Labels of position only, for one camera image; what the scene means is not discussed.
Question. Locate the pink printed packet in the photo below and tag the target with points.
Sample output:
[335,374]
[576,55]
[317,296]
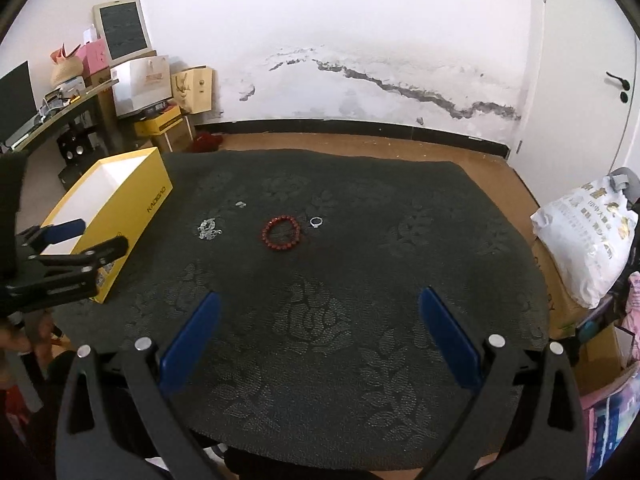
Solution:
[612,420]

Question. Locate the white cardboard box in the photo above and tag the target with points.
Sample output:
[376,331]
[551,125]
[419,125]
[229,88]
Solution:
[140,85]

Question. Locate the pink box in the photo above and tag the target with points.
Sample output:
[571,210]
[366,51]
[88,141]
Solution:
[95,57]

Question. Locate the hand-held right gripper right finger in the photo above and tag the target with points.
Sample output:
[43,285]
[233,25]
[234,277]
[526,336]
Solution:
[450,340]

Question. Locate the beige framed dark board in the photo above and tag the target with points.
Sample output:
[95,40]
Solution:
[122,30]

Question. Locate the black speaker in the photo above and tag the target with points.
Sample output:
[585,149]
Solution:
[77,147]

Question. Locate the yellow cardboard box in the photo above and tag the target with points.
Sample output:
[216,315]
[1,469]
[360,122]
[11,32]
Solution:
[135,195]

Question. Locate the flat yellow box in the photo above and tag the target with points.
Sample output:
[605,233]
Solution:
[157,122]

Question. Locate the beige woven bag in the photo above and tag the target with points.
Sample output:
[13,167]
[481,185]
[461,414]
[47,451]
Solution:
[65,70]

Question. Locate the pink cloth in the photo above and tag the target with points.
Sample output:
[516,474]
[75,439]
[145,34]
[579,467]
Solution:
[634,310]

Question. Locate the dark floral table mat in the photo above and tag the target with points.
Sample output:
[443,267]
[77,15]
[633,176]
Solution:
[325,270]

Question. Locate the tan paper bag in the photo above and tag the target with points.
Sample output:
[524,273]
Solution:
[192,90]

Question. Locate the black computer monitor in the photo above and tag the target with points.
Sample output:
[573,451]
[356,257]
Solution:
[17,102]

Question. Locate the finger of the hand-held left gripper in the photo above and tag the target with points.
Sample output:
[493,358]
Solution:
[65,230]
[95,252]

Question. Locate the brown cardboard box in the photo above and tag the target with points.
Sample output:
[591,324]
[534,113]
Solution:
[177,137]

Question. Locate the curved wooden desk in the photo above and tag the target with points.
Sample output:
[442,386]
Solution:
[65,110]

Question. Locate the white printed plastic bag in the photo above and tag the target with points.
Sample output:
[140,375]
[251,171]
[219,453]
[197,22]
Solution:
[575,240]

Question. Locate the person's left hand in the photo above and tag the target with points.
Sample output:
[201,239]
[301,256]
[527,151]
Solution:
[20,337]

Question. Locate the white door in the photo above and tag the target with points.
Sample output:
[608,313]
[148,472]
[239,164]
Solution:
[575,110]

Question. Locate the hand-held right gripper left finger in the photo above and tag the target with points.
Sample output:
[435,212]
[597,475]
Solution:
[192,340]

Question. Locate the red cloth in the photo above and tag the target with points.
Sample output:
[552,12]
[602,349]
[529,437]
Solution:
[207,142]

